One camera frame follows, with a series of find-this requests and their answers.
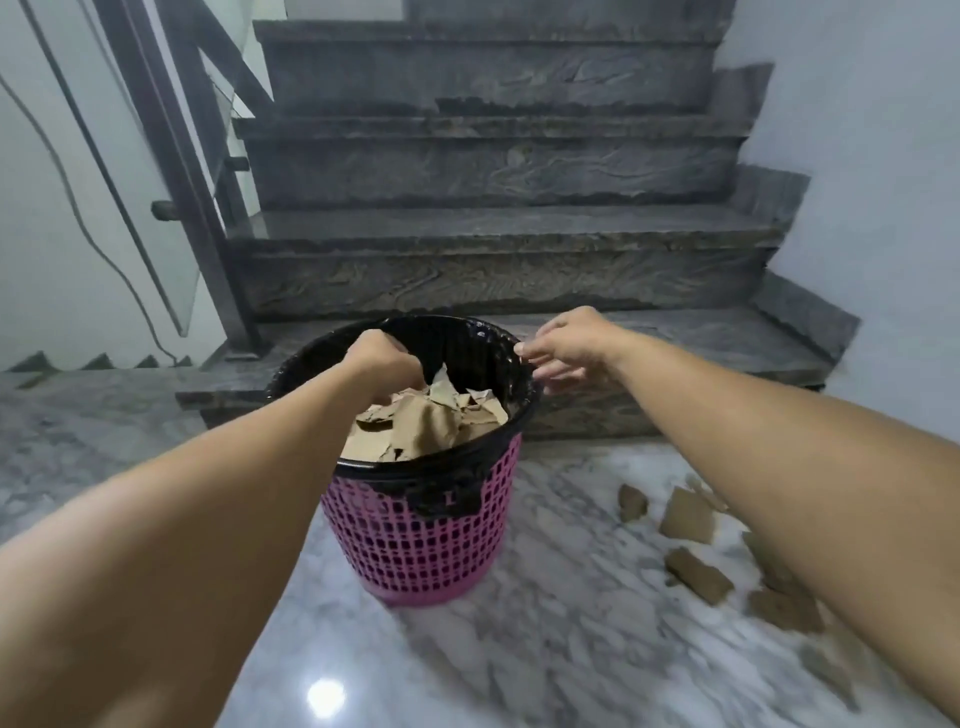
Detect person's left hand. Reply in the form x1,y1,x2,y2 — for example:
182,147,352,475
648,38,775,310
341,328,427,406

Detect person's right hand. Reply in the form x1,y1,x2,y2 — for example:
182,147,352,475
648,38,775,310
513,305,631,397

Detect cardboard scraps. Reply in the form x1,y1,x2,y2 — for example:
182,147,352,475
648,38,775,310
341,365,510,463

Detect black plastic bag liner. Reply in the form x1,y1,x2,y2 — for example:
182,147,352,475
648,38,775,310
263,314,541,519

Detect pink bin with black liner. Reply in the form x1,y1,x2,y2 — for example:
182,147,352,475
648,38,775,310
263,314,541,607

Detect pile of brown paper pieces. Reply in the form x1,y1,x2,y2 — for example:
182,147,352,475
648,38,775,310
616,473,830,637

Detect person's right forearm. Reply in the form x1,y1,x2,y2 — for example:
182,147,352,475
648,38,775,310
607,337,960,721

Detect person's left forearm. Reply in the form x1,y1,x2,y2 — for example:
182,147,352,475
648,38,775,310
0,359,376,728

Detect grey granite staircase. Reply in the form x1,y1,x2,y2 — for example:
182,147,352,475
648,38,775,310
176,0,862,440

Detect metal framed glass panel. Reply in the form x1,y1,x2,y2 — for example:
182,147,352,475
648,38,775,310
18,0,275,361

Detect thick black wall cable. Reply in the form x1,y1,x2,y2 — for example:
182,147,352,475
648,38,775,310
0,73,180,367

